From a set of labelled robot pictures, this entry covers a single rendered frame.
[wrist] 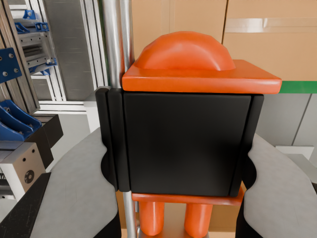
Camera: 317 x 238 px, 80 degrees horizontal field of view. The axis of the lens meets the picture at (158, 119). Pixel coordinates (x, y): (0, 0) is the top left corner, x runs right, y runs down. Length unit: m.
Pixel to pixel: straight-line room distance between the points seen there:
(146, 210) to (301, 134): 1.75
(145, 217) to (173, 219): 0.04
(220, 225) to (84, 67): 1.06
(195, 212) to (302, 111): 1.63
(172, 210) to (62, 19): 1.15
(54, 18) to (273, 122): 1.59
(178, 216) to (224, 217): 0.28
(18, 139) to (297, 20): 0.97
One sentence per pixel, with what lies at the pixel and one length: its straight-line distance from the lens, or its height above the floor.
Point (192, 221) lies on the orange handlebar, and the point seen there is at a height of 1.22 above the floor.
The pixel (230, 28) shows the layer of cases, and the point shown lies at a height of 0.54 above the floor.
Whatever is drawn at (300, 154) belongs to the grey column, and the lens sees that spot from 1.95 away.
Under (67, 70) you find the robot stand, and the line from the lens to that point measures 1.29.
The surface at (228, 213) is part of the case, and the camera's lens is 0.48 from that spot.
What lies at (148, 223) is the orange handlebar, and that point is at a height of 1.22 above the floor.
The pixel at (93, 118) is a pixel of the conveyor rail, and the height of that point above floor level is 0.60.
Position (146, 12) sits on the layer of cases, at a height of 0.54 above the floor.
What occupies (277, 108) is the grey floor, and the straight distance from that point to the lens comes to 1.65.
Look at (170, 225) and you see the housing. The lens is 0.20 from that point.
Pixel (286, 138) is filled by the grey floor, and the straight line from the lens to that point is 1.82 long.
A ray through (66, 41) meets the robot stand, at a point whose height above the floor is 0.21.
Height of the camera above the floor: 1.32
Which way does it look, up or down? 63 degrees down
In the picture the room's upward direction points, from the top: 174 degrees counter-clockwise
